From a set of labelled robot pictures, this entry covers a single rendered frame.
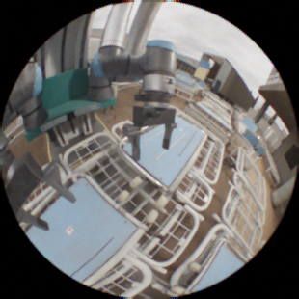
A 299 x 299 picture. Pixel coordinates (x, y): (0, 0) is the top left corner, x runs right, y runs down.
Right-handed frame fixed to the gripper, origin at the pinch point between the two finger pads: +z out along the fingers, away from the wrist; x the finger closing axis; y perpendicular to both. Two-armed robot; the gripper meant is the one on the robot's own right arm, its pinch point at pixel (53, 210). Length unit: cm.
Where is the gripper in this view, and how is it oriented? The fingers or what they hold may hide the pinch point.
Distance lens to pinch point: 30.1
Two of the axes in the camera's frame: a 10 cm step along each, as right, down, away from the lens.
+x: -5.9, 6.0, -5.4
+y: -7.9, -3.0, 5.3
